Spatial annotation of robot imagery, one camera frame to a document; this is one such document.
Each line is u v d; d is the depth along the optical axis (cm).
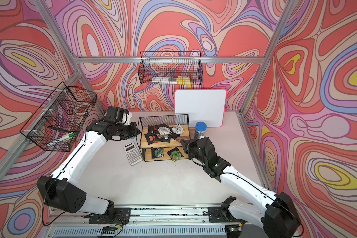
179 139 80
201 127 87
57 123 68
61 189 39
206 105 96
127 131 66
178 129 86
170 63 93
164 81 82
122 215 72
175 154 93
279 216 39
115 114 60
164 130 85
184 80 82
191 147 67
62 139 70
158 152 95
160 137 82
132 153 96
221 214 68
